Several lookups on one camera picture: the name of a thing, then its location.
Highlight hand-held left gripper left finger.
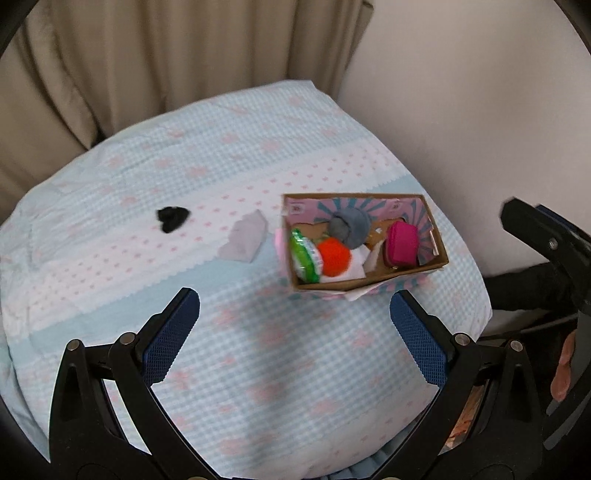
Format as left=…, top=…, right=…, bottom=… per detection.
left=48, top=287, right=201, bottom=480

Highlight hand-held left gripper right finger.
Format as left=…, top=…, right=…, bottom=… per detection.
left=389, top=290, right=544, bottom=480

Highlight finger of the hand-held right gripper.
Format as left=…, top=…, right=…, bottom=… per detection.
left=501, top=198, right=591, bottom=296

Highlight printed cardboard box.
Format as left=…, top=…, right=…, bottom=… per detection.
left=275, top=193, right=450, bottom=302

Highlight orange pompom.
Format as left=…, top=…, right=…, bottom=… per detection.
left=318, top=238, right=353, bottom=278

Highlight grey sock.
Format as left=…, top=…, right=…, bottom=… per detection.
left=328, top=209, right=371, bottom=249

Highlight green white packet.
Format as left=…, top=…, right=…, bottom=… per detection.
left=289, top=229, right=324, bottom=283

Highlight person's right hand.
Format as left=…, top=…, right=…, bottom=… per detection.
left=551, top=329, right=578, bottom=402

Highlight small black cloth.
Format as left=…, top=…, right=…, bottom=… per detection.
left=156, top=207, right=191, bottom=234

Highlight pale lilac cloth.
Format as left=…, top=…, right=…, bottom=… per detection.
left=217, top=210, right=269, bottom=265

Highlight beige curtain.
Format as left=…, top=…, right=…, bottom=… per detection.
left=0, top=0, right=376, bottom=204

